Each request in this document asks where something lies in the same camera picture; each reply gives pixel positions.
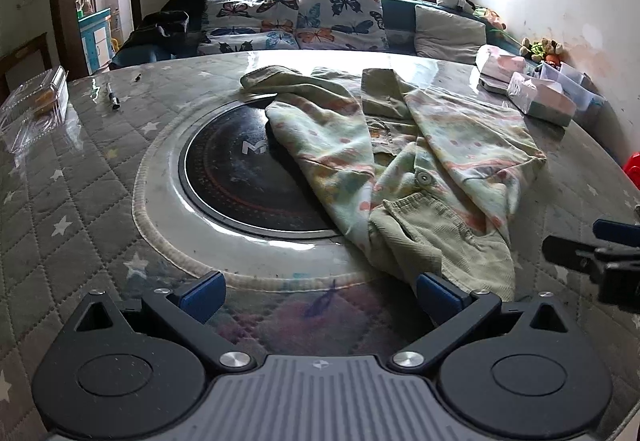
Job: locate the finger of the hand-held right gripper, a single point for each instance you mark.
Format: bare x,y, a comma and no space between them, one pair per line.
617,231
567,253

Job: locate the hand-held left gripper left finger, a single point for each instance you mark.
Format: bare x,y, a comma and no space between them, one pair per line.
202,297

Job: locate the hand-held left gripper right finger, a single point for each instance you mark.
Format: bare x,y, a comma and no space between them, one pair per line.
439,297

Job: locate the green patterned jacket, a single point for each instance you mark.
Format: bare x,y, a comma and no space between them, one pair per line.
400,171

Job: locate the black clothes pile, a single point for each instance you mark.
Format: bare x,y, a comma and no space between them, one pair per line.
165,21

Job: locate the red plastic object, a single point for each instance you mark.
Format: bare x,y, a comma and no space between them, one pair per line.
632,171

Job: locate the black round induction cooktop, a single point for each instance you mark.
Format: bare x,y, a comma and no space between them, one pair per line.
230,176

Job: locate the clear plastic storage boxes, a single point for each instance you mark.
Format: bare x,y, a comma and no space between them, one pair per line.
575,83

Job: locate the brown plush toy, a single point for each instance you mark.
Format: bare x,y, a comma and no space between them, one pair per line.
551,46

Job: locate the black marker pen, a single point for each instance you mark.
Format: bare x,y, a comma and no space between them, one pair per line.
113,96

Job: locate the orange plush toy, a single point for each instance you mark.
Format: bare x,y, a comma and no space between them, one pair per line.
492,18

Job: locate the grey pillow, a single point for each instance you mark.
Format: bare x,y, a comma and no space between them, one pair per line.
447,33

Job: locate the clear plastic clamshell container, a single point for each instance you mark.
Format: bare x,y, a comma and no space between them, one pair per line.
32,106

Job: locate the blue cabinet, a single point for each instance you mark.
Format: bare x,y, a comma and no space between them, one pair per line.
95,41

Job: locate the teal sofa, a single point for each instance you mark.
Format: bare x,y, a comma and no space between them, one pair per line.
400,21

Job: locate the large butterfly print pillow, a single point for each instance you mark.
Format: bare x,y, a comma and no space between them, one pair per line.
342,16

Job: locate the dark wooden chair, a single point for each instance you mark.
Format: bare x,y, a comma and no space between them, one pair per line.
25,58

